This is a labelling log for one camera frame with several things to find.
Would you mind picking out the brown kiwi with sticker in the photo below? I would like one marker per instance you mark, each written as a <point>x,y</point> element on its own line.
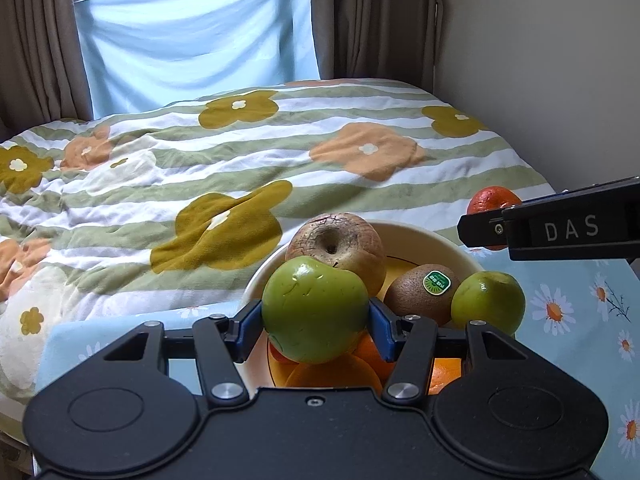
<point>415,295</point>

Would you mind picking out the light blue window cloth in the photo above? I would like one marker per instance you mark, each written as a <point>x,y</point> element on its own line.
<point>200,45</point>

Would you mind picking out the striped flower print blanket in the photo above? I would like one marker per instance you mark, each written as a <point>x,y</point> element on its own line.
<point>300,125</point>

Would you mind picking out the blue daisy print tablecloth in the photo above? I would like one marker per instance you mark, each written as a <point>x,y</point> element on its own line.
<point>565,345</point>

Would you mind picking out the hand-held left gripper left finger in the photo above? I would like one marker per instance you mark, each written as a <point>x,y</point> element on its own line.
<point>250,328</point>

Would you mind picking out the small mandarin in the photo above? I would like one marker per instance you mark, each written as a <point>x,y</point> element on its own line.
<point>490,199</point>

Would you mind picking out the large orange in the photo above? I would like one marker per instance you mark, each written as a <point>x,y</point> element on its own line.
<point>332,372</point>
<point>372,356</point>

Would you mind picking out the large green apple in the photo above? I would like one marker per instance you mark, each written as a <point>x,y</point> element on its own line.
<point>315,310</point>

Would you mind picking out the brown curtain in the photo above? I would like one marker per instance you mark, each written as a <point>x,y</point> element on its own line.
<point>35,40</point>
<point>375,20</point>

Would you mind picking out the yellow apple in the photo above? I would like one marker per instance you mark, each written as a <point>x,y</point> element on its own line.
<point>345,245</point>

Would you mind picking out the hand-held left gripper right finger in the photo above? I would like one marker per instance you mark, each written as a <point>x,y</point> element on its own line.
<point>381,331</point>

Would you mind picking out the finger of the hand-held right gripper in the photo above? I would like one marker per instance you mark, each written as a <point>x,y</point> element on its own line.
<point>482,227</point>

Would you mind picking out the small green apple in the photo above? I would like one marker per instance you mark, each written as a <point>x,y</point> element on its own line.
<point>487,300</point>

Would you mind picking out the cream ceramic bowl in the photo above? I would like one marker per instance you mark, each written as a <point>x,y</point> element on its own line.
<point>425,245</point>

